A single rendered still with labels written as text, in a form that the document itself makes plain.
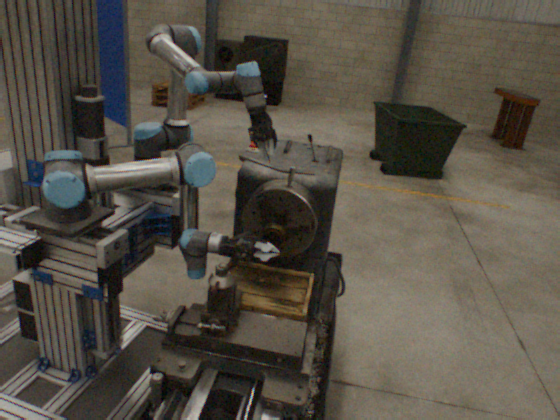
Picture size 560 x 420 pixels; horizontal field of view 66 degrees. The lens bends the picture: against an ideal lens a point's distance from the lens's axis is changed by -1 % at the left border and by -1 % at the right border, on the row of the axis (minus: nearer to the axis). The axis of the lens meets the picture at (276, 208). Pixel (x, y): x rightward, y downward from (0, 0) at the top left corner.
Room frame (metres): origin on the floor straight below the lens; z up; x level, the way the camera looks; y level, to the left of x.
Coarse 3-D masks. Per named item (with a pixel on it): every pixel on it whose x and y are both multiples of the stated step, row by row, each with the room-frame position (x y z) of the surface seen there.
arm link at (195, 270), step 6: (186, 252) 1.47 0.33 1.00; (186, 258) 1.44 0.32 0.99; (192, 258) 1.40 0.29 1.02; (198, 258) 1.40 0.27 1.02; (204, 258) 1.42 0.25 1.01; (192, 264) 1.40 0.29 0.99; (198, 264) 1.40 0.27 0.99; (204, 264) 1.42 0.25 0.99; (192, 270) 1.40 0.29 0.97; (198, 270) 1.40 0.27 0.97; (204, 270) 1.42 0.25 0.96; (192, 276) 1.40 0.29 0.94; (198, 276) 1.40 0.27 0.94
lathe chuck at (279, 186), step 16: (256, 192) 1.69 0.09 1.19; (272, 192) 1.65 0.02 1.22; (288, 192) 1.64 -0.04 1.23; (304, 192) 1.70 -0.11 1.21; (256, 208) 1.66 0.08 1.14; (288, 208) 1.64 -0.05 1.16; (304, 208) 1.63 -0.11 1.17; (256, 224) 1.66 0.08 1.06; (288, 240) 1.64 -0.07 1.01; (304, 240) 1.63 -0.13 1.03; (288, 256) 1.64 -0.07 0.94
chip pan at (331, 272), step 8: (328, 264) 2.30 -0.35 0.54; (328, 272) 2.21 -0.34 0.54; (336, 272) 2.22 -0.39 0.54; (328, 280) 2.12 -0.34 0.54; (336, 280) 2.13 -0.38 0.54; (328, 288) 2.04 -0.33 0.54; (320, 296) 1.95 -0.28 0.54; (328, 296) 1.96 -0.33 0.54; (328, 304) 1.89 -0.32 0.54; (328, 312) 1.82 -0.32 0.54; (328, 320) 1.75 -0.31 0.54; (328, 352) 1.53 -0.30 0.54
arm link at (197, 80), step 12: (156, 36) 1.74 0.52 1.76; (168, 36) 1.77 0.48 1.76; (156, 48) 1.72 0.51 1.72; (168, 48) 1.68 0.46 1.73; (168, 60) 1.65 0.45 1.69; (180, 60) 1.61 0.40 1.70; (192, 60) 1.62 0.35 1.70; (180, 72) 1.59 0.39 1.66; (192, 72) 1.52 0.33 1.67; (204, 72) 1.54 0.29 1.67; (216, 72) 1.57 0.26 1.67; (192, 84) 1.50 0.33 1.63; (204, 84) 1.51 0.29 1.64; (216, 84) 1.54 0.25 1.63
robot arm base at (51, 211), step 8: (48, 208) 1.31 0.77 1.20; (56, 208) 1.30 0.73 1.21; (72, 208) 1.32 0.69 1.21; (80, 208) 1.34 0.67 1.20; (88, 208) 1.37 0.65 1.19; (48, 216) 1.30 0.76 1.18; (56, 216) 1.30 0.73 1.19; (64, 216) 1.30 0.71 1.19; (72, 216) 1.31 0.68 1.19; (80, 216) 1.33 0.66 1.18; (88, 216) 1.36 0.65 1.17
